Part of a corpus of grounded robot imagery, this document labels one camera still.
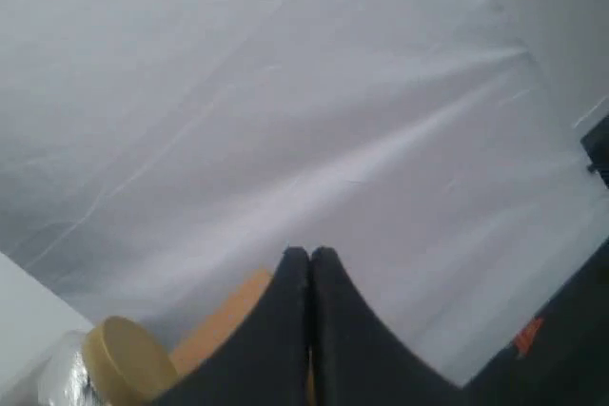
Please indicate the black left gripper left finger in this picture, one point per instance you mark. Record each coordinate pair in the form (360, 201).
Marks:
(266, 360)

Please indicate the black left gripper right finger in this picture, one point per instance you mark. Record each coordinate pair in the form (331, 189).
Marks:
(356, 359)

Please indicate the clear jar gold lid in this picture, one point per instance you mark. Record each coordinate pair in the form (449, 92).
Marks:
(117, 362)

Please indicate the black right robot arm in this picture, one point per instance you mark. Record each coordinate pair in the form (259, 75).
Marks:
(561, 356)

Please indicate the brown paper bag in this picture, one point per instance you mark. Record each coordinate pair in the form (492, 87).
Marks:
(210, 334)

